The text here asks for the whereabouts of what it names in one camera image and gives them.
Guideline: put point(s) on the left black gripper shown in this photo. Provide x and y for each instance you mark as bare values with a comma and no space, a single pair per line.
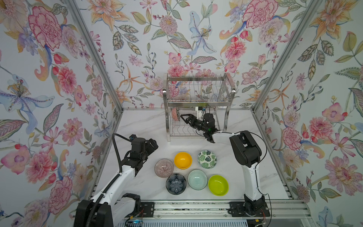
148,146

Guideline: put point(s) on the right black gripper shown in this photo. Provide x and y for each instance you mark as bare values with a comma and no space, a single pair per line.
190,121

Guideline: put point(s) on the pink striped bowl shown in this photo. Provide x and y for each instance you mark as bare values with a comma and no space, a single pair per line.
164,168

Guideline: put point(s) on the yellow bowl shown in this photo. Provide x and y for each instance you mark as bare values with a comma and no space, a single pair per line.
183,160

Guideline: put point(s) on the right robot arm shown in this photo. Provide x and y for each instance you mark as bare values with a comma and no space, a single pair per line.
246,152

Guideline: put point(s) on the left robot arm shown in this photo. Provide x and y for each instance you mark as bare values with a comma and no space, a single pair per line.
112,204

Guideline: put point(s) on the steel two-tier dish rack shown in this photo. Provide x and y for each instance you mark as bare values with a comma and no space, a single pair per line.
189,92

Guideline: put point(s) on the green leaf pattern bowl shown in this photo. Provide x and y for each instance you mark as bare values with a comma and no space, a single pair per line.
207,159

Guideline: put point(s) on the dark blue flower bowl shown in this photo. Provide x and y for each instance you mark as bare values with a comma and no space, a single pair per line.
176,184

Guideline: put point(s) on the pale celadon bowl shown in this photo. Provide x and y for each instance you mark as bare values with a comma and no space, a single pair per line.
197,179

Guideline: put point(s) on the lime green bowl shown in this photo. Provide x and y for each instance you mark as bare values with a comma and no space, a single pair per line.
218,185

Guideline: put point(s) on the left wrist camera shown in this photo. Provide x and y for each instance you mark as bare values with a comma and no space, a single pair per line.
132,137

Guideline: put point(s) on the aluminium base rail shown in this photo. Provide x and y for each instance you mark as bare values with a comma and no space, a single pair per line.
223,209

